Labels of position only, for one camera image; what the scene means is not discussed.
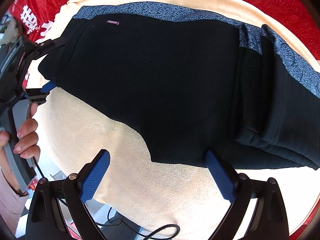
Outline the black pants blue waistband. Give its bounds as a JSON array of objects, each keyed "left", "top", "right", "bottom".
[{"left": 39, "top": 2, "right": 319, "bottom": 169}]

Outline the person's left hand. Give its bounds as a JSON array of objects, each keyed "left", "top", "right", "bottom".
[{"left": 1, "top": 102, "right": 40, "bottom": 167}]

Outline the cream towel cushion cover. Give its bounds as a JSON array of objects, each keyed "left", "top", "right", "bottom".
[{"left": 36, "top": 0, "right": 319, "bottom": 239}]

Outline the black cable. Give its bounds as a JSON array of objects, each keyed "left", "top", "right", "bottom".
[{"left": 32, "top": 158, "right": 181, "bottom": 240}]

